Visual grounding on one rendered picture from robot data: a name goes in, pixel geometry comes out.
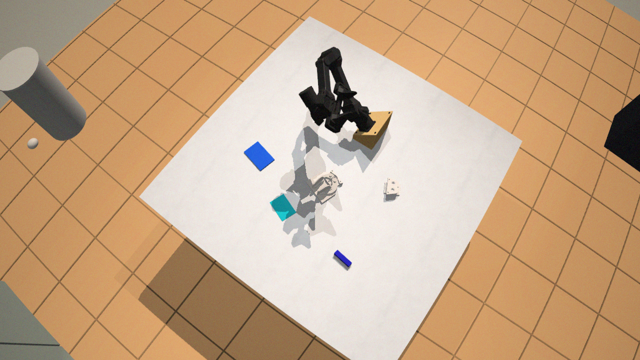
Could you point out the teal flat rectangular plate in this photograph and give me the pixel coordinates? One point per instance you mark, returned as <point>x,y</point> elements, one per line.
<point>282,207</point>

